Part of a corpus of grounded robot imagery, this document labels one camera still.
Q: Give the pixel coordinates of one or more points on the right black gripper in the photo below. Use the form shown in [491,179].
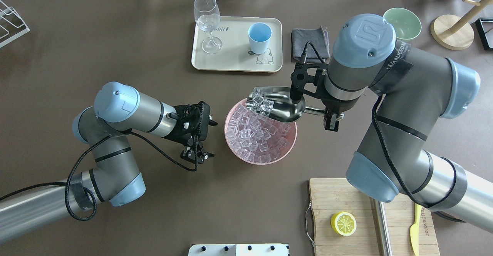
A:
[333,104]

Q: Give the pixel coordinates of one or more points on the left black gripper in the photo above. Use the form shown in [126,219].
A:
[179,132]

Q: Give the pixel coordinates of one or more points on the steel ice scoop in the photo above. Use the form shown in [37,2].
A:
[284,110]

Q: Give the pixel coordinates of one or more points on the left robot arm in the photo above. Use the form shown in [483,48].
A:
[107,170]

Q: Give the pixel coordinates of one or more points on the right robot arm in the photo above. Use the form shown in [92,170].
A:
[414,89]

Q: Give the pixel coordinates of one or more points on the clear ice cubes pile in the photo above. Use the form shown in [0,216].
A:
[252,133]

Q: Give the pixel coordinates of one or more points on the ice cubes in scoop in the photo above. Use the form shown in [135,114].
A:
[258,103]

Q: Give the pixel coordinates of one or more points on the light blue cup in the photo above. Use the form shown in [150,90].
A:
[259,35]

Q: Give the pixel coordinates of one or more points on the pink bowl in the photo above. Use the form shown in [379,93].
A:
[246,154]

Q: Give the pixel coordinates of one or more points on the bamboo cutting board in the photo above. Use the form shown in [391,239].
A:
[331,195]

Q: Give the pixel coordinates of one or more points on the grey folded cloth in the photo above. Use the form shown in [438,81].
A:
[314,41]

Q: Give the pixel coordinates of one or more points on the half lemon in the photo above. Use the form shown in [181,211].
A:
[343,223]

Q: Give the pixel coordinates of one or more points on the beige serving tray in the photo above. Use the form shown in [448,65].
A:
[236,54]

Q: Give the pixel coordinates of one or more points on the steel muddler black tip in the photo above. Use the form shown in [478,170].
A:
[382,227]

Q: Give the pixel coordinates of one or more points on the mint green bowl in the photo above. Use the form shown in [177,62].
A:
[405,23]

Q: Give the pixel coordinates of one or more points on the clear wine glass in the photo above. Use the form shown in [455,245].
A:
[207,18]

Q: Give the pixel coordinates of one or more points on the yellow plastic knife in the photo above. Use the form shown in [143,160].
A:
[414,230]

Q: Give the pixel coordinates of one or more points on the wooden mug tree stand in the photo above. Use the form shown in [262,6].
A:
[455,32]

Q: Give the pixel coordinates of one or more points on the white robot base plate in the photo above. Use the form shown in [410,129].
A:
[248,249]

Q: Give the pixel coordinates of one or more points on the black picture frame tray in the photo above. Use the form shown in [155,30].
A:
[484,28]

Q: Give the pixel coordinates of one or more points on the white wire cup rack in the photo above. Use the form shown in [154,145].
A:
[12,25]

